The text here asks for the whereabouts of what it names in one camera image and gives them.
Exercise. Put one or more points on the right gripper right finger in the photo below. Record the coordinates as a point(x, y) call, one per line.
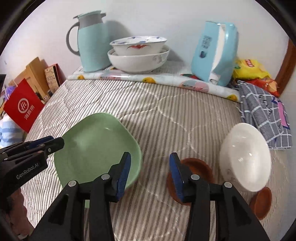
point(234, 218)

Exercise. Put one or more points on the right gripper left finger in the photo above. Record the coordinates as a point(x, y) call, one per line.
point(64, 218)

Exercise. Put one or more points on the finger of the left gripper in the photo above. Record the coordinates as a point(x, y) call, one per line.
point(48, 148)
point(23, 146)

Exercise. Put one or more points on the brown small bowl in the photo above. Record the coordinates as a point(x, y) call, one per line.
point(196, 166)
point(260, 203)

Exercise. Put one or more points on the green square plate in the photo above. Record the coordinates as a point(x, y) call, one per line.
point(92, 146)

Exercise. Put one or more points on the white floral bowl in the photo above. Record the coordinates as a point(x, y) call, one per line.
point(245, 159)

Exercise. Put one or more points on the person's left hand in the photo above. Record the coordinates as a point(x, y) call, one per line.
point(17, 216)

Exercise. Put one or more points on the red paper bag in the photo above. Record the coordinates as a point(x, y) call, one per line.
point(23, 106)

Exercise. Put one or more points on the patterned notebook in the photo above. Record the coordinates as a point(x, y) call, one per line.
point(54, 77)

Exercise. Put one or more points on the brown cardboard box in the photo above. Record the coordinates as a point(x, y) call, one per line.
point(35, 77)

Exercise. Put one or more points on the light blue thermos jug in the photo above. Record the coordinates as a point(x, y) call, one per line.
point(92, 41)

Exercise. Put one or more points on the grey checkered folded cloth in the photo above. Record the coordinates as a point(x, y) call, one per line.
point(266, 113)

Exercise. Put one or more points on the large white ceramic bowl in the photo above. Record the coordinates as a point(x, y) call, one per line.
point(139, 63)

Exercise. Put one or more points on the striped quilted table cover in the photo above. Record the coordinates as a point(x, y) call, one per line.
point(163, 119)

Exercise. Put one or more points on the blue patterned ceramic bowl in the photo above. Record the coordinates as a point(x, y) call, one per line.
point(138, 45)

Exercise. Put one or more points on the red chips bag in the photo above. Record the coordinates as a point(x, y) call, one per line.
point(266, 84)

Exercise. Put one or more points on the fruit print plastic sheet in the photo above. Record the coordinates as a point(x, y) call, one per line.
point(169, 74)

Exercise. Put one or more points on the yellow chips bag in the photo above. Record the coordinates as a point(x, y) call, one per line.
point(249, 69)

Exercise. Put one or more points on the light blue electric kettle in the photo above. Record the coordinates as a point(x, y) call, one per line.
point(216, 52)

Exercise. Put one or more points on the brown wooden door frame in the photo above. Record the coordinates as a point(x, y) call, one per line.
point(287, 67)

